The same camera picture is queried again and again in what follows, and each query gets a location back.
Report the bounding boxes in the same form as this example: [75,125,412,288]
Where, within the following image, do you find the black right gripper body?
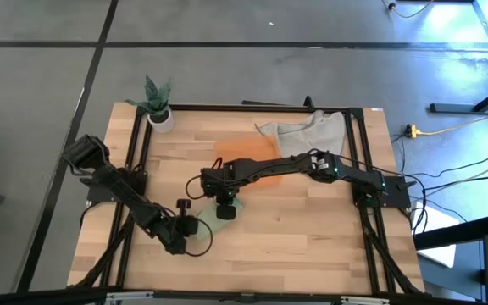
[199,163,245,222]

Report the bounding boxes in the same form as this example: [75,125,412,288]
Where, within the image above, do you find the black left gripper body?
[154,197,202,257]

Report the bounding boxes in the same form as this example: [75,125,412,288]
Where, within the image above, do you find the green microfiber towel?
[192,195,246,243]

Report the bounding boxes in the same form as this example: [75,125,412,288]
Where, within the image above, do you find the grey waffle microfiber towel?
[254,109,347,160]

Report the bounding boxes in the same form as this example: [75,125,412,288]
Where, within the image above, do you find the green plant in white pot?
[124,75,175,135]

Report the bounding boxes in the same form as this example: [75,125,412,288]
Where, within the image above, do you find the black crossbeam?
[0,286,488,305]

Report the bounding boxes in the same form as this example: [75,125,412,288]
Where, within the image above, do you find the white sheet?
[410,201,462,269]

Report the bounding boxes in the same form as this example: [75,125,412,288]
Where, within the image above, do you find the black desk legs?
[428,0,488,115]

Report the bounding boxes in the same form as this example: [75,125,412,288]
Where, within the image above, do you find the black desk bar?
[413,213,488,252]

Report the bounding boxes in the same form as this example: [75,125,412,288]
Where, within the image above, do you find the silver metal bracket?
[339,295,391,305]
[104,290,155,303]

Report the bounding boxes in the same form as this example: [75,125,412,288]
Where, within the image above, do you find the black aluminium table frame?
[68,95,425,297]

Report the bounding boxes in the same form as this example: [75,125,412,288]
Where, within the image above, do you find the yellow floor cable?
[417,109,488,137]

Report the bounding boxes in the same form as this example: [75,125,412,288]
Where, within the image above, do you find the yellow cable with black plug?
[381,0,435,20]

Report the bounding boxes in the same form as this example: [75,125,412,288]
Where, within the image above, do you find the light grey cable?
[413,152,488,201]

